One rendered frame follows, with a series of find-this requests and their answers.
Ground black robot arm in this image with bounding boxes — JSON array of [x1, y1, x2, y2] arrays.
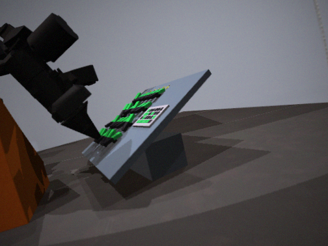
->
[[0, 13, 98, 89]]

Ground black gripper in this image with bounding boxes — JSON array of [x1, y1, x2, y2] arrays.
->
[[25, 68, 101, 140]]

